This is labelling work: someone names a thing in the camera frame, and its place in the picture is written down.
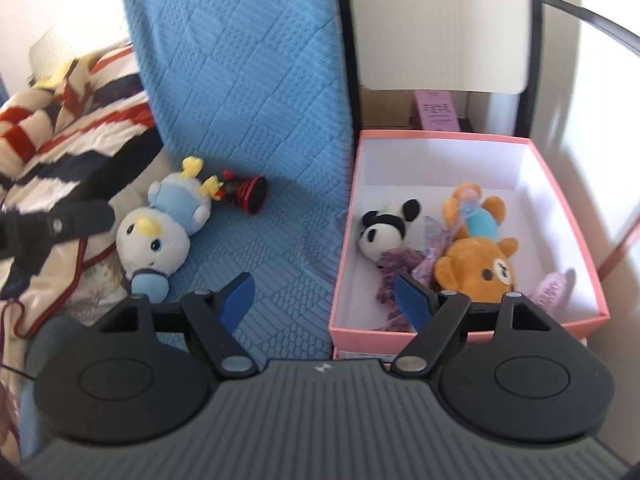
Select blue textured bed cover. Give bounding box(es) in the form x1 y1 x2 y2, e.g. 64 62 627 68
124 0 352 363

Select red black figurine toy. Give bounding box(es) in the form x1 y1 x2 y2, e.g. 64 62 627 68
213 170 269 214

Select striped red navy blanket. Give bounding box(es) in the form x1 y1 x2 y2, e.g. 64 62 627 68
0 44 164 281

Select beige pillow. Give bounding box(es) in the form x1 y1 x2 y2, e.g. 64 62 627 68
1 150 172 338

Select panda plush toy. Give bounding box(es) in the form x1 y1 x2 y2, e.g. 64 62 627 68
357 198 422 262

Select black metal chair frame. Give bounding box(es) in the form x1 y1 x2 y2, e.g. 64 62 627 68
337 0 639 138

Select purple floral fabric scrunchie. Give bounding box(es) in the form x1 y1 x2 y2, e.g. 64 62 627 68
375 217 452 333

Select pink paper card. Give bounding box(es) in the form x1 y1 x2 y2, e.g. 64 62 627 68
412 90 460 132

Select pink fluffy hair clip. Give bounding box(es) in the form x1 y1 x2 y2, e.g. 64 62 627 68
529 269 576 316

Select pink storage box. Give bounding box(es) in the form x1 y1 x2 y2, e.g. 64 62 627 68
330 130 610 361

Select orange bear plush toy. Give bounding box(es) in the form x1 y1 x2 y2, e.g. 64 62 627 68
434 182 518 304

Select white blue penguin plush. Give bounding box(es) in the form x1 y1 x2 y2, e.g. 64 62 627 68
116 156 220 304

